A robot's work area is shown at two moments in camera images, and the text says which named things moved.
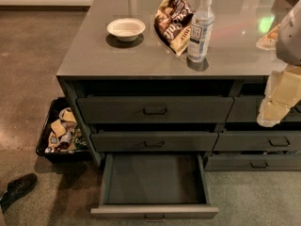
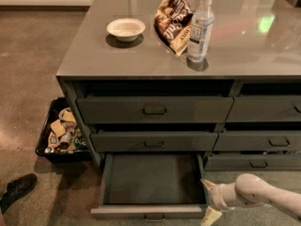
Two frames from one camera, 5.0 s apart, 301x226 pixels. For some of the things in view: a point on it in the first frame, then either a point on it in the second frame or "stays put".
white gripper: x=290 y=37 -> x=218 y=197
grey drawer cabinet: x=172 y=78 stays put
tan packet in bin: x=58 y=128 stays put
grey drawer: x=154 y=187 stays put
